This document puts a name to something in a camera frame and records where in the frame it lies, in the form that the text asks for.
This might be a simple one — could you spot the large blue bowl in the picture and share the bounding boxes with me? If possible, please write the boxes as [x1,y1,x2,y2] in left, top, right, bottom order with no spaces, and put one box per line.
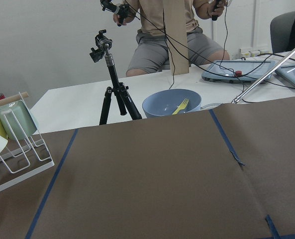
[142,89,202,118]

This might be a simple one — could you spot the yellow plastic fork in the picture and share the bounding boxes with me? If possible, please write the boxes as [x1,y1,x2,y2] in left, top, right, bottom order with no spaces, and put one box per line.
[172,98,189,115]

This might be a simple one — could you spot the person in beige shirt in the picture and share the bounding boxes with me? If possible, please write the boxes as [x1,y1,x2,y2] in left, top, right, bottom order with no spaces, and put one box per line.
[122,0,229,77]

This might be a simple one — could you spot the blue teach pendant tablet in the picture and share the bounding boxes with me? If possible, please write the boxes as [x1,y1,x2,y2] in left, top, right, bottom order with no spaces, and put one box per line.
[201,60,276,84]

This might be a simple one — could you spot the wooden plank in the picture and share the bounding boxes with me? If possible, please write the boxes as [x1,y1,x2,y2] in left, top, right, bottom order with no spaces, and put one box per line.
[162,0,189,76]

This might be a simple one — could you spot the green cup on rack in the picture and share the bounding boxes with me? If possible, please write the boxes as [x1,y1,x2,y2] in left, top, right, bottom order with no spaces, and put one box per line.
[0,100,37,140]

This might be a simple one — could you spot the black camera tripod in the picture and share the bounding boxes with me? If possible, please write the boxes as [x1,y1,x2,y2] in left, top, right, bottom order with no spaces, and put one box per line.
[89,30,142,125]

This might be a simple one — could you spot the white wire cup rack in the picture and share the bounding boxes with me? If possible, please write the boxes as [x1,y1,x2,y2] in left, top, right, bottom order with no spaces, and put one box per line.
[0,109,55,199]

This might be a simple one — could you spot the metal rod green handle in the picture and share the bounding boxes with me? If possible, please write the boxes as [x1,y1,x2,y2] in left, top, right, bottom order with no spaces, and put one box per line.
[231,48,295,104]

